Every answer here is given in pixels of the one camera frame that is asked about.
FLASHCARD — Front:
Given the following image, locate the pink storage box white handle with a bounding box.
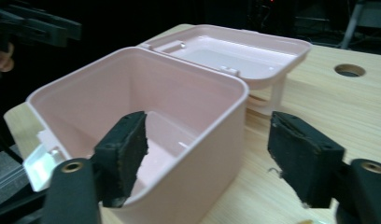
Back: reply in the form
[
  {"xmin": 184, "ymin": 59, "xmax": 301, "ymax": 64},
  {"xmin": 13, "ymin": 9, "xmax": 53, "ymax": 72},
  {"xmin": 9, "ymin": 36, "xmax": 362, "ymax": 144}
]
[{"xmin": 22, "ymin": 23, "xmax": 313, "ymax": 224}]

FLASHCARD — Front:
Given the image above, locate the aluminium floor rail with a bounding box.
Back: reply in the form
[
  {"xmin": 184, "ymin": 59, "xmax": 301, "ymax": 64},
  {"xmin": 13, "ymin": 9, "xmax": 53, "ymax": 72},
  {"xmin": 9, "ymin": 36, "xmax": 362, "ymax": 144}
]
[{"xmin": 0, "ymin": 169, "xmax": 32, "ymax": 213}]

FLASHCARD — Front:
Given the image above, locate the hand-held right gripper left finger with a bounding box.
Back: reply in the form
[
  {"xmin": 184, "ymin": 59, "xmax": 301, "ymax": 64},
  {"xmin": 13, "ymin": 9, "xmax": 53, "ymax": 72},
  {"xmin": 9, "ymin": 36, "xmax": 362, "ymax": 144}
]
[{"xmin": 92, "ymin": 110, "xmax": 149, "ymax": 209}]

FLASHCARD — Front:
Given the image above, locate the white desk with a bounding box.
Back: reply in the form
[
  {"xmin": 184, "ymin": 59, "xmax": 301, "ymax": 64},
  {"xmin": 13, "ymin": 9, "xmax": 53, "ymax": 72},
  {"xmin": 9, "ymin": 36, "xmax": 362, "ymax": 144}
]
[{"xmin": 338, "ymin": 0, "xmax": 381, "ymax": 51}]

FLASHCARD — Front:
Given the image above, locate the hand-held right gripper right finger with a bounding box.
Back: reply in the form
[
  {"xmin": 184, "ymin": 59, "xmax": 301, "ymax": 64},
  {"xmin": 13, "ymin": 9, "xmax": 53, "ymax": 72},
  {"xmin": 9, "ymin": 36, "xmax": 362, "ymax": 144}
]
[{"xmin": 267, "ymin": 111, "xmax": 346, "ymax": 209}]

